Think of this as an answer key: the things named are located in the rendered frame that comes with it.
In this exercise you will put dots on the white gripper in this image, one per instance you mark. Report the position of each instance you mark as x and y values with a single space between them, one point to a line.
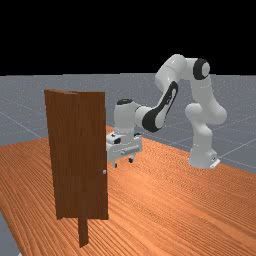
124 146

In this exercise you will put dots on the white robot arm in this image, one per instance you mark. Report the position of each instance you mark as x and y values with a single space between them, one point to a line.
201 100

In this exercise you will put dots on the brown door leaf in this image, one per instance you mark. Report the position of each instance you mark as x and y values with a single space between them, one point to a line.
97 150

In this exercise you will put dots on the brown door frame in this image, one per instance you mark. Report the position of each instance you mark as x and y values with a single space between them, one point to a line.
83 233

